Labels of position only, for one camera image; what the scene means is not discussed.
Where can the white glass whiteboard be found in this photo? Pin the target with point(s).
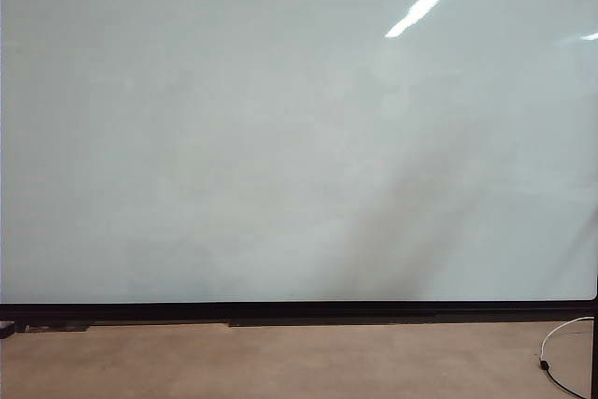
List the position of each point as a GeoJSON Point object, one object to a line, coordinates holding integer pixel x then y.
{"type": "Point", "coordinates": [233, 114]}

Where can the black stand foot block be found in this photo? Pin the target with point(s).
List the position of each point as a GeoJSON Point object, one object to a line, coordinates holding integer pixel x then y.
{"type": "Point", "coordinates": [5, 329]}

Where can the black whiteboard frame stand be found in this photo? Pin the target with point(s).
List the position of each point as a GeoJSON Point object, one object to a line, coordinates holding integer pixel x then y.
{"type": "Point", "coordinates": [280, 310]}

